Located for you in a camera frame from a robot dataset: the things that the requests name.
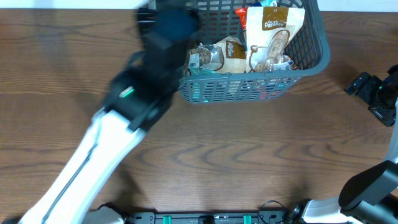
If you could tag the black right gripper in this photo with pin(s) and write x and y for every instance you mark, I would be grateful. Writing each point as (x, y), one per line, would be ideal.
(365, 89)

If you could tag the beige snack pouch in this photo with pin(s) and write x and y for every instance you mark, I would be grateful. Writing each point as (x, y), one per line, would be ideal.
(296, 18)
(225, 56)

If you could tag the grey plastic laundry basket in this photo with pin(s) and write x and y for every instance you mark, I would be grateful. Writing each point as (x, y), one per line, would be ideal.
(309, 51)

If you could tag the blue Kleenex tissue pack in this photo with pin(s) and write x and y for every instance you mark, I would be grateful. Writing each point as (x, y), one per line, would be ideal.
(267, 3)

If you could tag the orange spaghetti pasta package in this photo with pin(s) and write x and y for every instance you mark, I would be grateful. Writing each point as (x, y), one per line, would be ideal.
(242, 17)

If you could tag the teal snack wrapper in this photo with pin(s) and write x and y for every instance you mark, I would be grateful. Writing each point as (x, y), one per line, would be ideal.
(199, 72)

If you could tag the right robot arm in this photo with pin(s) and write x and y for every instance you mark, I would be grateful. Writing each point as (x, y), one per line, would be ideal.
(367, 197)

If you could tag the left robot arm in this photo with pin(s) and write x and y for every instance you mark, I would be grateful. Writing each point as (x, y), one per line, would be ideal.
(136, 99)

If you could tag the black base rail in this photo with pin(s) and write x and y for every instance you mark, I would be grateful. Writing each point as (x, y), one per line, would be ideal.
(271, 212)

